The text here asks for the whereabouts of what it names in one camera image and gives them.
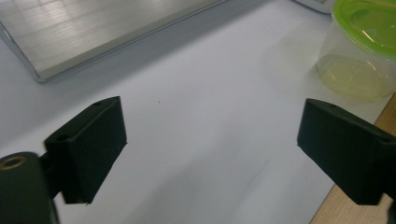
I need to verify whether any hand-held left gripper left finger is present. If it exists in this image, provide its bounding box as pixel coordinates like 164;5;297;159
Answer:
43;95;129;205

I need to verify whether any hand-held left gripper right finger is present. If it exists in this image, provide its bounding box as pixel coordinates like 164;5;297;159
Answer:
296;97;396;206

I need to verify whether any white wire shelf rack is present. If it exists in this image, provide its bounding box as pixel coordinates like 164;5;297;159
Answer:
0;0;232;83

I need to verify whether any white table sheet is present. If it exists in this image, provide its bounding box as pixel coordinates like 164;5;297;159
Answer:
0;0;396;224

